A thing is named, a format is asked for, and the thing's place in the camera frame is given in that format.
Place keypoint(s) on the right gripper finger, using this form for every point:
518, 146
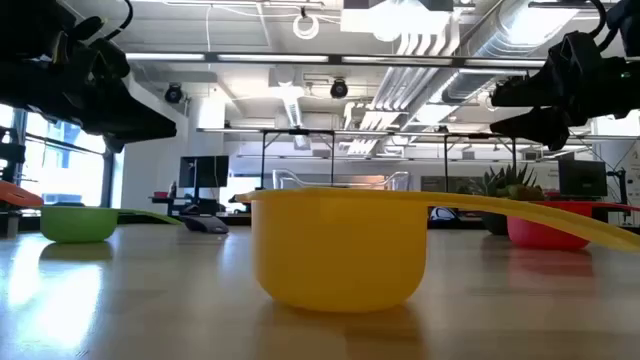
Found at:
535, 92
540, 125

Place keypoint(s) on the green measuring cup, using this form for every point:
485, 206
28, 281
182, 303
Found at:
77, 225

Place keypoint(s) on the orange measuring cup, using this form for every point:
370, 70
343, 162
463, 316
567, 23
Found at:
17, 196

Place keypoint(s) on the red measuring cup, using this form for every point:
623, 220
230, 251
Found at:
545, 235

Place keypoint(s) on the purple measuring cup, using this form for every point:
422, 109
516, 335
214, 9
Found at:
207, 225

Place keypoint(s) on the yellow measuring cup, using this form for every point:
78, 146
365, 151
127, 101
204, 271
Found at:
340, 250

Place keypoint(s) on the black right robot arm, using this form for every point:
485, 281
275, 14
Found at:
627, 20

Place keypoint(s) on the clear plastic basket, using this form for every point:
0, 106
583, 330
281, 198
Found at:
340, 182

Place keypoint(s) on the black computer monitor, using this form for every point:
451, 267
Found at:
202, 171
582, 178

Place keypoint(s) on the potted succulent plant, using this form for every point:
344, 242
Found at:
505, 185

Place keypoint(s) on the black background stand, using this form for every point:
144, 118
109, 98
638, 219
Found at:
10, 155

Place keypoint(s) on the blue white rounded object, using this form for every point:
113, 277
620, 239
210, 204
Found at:
442, 216

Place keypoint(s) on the black overhead light bar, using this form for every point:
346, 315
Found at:
335, 60

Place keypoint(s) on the black round ceiling camera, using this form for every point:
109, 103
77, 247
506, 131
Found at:
339, 89
173, 94

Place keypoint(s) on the black background workstation frame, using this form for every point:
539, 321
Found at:
300, 132

